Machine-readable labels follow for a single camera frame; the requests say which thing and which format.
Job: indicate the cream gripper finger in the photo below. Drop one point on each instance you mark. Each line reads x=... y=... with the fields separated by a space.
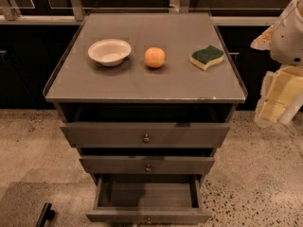
x=266 y=83
x=267 y=113

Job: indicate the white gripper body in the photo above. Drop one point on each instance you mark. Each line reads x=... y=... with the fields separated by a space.
x=288 y=43

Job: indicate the grey bottom drawer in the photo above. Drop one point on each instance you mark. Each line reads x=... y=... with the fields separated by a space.
x=149 y=199

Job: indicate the grey drawer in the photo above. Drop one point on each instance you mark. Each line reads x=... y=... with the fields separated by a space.
x=146 y=164
x=144 y=135
x=149 y=199

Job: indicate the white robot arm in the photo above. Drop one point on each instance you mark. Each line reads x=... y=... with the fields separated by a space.
x=284 y=39

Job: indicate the grey drawer cabinet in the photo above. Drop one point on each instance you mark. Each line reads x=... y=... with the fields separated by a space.
x=83 y=90

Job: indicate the grey middle drawer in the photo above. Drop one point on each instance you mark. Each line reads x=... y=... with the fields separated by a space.
x=146 y=164

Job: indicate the grey top drawer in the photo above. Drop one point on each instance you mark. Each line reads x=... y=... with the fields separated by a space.
x=144 y=135

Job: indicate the green yellow sponge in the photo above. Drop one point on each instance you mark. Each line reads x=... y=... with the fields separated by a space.
x=207 y=57

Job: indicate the orange fruit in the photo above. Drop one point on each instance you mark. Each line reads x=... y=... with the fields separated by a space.
x=154 y=57

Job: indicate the white bowl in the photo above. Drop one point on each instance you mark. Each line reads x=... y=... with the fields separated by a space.
x=109 y=52

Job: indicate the black object on floor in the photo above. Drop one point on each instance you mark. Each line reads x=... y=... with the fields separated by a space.
x=47 y=213

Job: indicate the metal railing frame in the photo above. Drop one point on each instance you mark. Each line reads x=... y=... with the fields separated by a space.
x=75 y=3

